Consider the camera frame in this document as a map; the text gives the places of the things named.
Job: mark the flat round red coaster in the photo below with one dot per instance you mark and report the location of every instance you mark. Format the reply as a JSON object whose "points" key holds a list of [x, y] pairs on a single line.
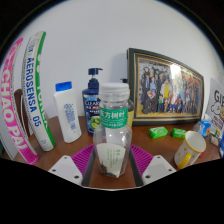
{"points": [[202, 154]]}

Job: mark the dark wooden chair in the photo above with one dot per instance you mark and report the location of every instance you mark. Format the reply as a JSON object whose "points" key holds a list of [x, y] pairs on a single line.
{"points": [[18, 103]]}

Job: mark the white paper gift bag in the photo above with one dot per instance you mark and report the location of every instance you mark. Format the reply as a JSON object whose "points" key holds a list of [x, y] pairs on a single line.
{"points": [[216, 103]]}

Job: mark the pink printed tall tube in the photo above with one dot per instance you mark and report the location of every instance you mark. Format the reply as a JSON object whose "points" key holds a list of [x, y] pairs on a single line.
{"points": [[15, 110]]}

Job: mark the white and green tall tube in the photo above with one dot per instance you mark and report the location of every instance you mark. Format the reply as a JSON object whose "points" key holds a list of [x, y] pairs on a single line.
{"points": [[37, 100]]}

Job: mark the blue tissue pack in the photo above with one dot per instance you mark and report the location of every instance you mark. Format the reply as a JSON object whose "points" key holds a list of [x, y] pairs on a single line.
{"points": [[204, 128]]}

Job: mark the dark blue pump bottle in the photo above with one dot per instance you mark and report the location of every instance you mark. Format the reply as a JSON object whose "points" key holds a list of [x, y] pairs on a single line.
{"points": [[90, 106]]}

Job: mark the white lotion bottle blue cap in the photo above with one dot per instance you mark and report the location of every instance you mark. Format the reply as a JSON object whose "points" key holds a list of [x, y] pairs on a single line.
{"points": [[68, 116]]}

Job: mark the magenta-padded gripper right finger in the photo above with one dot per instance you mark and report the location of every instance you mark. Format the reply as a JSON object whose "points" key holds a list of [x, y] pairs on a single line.
{"points": [[142, 159]]}

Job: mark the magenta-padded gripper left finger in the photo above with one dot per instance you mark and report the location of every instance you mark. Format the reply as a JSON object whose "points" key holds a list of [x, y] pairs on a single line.
{"points": [[82, 159]]}

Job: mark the green small packet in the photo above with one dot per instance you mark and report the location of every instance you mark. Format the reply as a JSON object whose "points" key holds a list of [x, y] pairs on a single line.
{"points": [[179, 133], [158, 132]]}

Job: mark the black framed group picture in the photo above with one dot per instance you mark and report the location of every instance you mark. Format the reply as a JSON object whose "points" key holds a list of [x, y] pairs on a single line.
{"points": [[166, 88]]}

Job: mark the clear plastic drink bottle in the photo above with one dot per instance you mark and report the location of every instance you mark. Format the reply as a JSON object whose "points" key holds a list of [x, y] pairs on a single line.
{"points": [[112, 140]]}

